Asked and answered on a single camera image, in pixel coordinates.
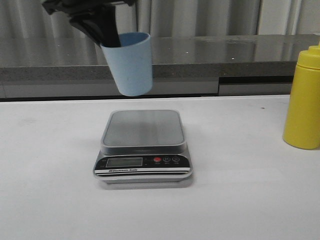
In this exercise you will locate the grey stone counter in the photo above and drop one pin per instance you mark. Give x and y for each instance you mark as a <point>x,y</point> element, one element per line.
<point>75,68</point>

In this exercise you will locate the light blue cup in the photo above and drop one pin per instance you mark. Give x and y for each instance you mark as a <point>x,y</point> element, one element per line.
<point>131,63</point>

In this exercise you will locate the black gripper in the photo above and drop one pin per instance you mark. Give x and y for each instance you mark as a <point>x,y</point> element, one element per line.
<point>102,29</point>

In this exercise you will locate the grey curtain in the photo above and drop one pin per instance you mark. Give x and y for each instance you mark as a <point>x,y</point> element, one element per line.
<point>26,19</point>

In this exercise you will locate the silver digital kitchen scale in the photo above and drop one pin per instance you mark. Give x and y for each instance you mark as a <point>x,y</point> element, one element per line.
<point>143,146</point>

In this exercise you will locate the yellow squeeze bottle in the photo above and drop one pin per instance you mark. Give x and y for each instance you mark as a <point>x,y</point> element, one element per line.
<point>302,125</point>

